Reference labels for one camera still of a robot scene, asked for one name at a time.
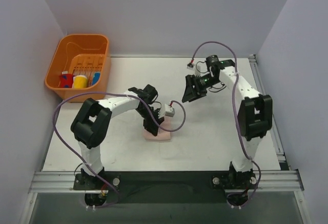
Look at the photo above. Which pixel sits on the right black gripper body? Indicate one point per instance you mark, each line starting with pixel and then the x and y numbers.
pixel 192 86

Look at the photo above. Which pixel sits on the pink towel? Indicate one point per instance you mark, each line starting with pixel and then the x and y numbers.
pixel 162 135

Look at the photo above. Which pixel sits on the green blue yellow towel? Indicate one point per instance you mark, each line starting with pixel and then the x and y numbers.
pixel 95 78

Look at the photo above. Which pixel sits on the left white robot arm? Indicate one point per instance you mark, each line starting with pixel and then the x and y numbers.
pixel 92 121

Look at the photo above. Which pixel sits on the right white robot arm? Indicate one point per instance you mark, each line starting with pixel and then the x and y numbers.
pixel 252 111

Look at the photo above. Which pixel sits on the yellow rolled towel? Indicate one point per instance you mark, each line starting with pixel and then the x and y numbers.
pixel 80 82

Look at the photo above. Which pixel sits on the orange plastic basket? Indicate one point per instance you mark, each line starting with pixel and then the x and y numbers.
pixel 80 54

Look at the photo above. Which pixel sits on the red rolled towel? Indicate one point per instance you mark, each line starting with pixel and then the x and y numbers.
pixel 66 80

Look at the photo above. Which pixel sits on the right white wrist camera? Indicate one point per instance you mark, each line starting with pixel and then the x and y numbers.
pixel 194 69

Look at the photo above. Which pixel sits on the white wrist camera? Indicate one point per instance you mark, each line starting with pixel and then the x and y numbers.
pixel 194 69
pixel 166 110

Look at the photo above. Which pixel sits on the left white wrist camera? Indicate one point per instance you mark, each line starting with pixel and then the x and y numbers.
pixel 166 110

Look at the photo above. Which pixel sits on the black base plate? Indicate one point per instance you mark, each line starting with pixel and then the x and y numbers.
pixel 164 194

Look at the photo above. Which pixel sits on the aluminium frame rail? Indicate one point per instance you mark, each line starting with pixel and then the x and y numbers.
pixel 55 182

